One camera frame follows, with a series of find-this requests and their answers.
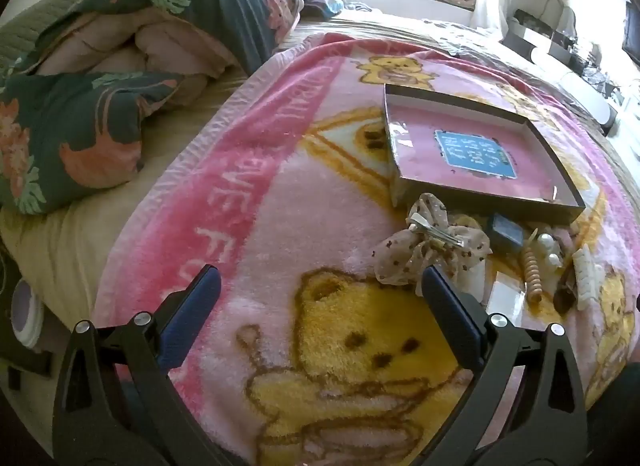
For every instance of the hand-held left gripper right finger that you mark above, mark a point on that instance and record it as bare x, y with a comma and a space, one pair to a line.
450, 316

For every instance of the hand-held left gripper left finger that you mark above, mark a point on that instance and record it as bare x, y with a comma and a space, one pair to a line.
192, 311

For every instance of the clear bubble flower hair clip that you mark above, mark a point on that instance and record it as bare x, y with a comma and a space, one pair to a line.
546, 242

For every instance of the white claw hair clip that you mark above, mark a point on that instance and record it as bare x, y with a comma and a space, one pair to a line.
584, 276

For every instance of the pink fluffy hair clip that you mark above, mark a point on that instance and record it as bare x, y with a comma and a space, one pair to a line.
567, 238

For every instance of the dark box with pink lining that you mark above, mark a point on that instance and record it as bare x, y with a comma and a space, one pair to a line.
450, 145

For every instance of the white glossy card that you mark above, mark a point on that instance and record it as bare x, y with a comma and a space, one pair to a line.
505, 298

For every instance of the small blue box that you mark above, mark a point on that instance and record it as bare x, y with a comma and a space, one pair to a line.
506, 232

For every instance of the dark brown hair clip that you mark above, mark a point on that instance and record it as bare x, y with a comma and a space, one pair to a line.
565, 291

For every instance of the pink bear printed blanket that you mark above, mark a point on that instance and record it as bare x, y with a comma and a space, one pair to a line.
280, 206

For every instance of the beige bed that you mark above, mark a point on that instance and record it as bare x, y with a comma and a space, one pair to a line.
160, 150

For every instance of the round purple white object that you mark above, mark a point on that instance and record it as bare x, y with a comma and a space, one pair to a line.
25, 316

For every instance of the light patterned bedspread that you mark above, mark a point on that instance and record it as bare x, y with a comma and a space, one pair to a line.
425, 33

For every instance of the grey handbag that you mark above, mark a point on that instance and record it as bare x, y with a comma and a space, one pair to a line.
557, 28

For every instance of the dark floral quilt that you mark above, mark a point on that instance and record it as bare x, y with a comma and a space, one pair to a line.
225, 0

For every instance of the black monitor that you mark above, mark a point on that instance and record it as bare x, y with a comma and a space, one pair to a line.
632, 35

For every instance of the olive quilted cover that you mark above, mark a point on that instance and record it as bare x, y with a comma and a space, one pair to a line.
45, 10

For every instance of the purple blue cloth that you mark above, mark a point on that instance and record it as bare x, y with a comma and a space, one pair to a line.
322, 1

